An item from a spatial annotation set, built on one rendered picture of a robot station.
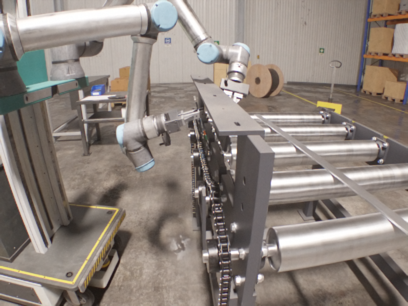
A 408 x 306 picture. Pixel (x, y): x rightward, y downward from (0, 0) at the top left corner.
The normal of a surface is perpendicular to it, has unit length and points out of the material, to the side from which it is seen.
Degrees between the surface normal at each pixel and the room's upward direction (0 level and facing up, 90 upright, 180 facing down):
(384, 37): 90
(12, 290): 90
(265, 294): 0
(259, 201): 90
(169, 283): 0
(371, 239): 59
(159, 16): 89
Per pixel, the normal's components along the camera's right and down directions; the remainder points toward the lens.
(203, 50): -0.19, 0.44
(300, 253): 0.08, -0.15
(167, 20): 0.66, 0.28
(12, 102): 1.00, 0.03
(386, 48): 0.10, 0.38
